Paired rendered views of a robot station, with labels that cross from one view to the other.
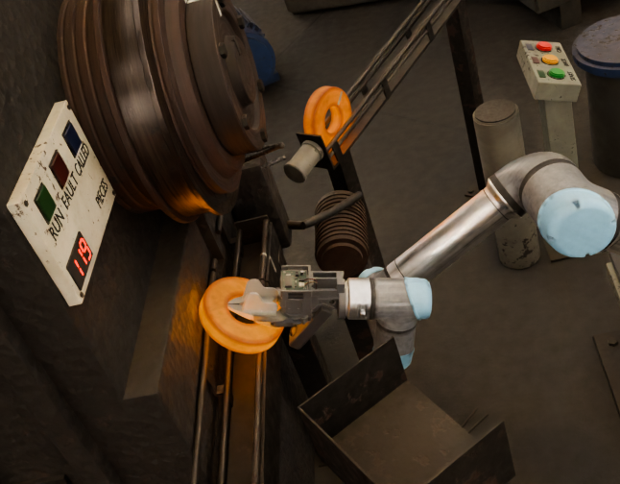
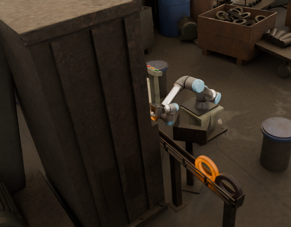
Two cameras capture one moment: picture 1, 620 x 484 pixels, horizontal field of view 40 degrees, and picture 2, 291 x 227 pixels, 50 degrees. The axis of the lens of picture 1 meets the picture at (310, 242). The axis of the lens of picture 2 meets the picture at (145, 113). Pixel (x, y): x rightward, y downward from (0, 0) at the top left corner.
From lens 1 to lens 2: 1.70 m
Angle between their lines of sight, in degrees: 36
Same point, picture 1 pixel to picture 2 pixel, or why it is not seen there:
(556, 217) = (196, 84)
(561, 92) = (159, 74)
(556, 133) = (155, 85)
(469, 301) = not seen: hidden behind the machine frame
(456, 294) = not seen: hidden behind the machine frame
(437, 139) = not seen: hidden behind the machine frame
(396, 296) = (173, 106)
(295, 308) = (157, 112)
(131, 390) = (152, 124)
